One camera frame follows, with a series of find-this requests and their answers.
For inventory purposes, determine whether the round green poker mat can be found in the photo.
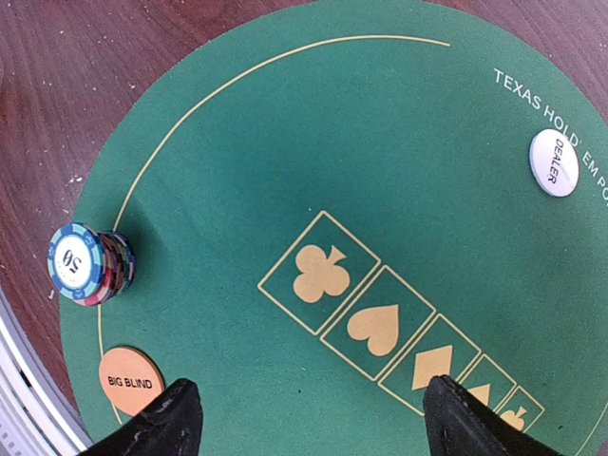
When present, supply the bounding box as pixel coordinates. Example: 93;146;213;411
61;1;607;455

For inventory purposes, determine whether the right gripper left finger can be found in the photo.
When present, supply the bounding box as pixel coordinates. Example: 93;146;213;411
82;378;203;456

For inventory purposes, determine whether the poker chip stack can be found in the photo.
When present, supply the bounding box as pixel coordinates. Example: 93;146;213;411
47;222;137;307

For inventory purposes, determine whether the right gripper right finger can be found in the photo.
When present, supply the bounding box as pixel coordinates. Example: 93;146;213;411
423;375;557;456

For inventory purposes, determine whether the aluminium front rail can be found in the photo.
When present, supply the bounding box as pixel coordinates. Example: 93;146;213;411
0;296;93;455

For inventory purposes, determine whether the orange big blind button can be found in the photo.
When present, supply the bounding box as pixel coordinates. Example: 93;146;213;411
99;347;165;416

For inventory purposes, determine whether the white dealer button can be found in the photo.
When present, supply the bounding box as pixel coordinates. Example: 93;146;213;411
529;128;580;198

